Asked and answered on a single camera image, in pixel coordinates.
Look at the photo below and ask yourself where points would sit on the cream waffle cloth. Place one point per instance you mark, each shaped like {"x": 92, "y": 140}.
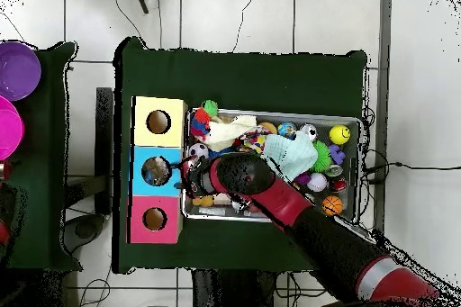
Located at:
{"x": 223, "y": 134}

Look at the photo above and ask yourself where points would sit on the colourful polka dot cloth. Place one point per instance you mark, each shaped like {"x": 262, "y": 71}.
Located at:
{"x": 254, "y": 139}

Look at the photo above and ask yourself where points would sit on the mint green waffle cloth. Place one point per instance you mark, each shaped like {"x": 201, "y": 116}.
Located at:
{"x": 299, "y": 155}

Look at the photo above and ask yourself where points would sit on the purple spiky toy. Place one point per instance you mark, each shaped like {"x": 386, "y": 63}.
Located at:
{"x": 301, "y": 178}

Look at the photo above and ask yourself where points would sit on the clear blue plastic packet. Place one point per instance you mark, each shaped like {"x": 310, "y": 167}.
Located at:
{"x": 155, "y": 172}

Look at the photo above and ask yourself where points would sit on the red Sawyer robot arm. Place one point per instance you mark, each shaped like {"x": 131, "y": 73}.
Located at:
{"x": 324, "y": 238}

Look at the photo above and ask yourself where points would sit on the shallow clear mesh bin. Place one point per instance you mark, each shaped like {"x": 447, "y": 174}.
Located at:
{"x": 342, "y": 119}

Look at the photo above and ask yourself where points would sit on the small soccer ball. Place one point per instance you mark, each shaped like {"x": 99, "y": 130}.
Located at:
{"x": 198, "y": 150}

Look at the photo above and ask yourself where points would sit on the blue globe ball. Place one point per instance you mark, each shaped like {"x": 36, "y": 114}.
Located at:
{"x": 286, "y": 129}

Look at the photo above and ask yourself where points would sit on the dark green table cloth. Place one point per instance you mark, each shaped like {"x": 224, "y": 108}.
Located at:
{"x": 39, "y": 195}
{"x": 234, "y": 80}

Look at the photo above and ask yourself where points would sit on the yellow smiley ball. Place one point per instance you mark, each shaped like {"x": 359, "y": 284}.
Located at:
{"x": 339, "y": 134}

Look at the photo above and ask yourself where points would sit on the magenta bowl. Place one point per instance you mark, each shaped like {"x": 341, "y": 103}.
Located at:
{"x": 9, "y": 128}

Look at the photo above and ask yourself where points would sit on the purple bowl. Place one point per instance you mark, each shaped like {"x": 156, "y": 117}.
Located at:
{"x": 18, "y": 71}

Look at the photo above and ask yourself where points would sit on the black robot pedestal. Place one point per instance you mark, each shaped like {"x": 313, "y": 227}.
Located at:
{"x": 223, "y": 292}

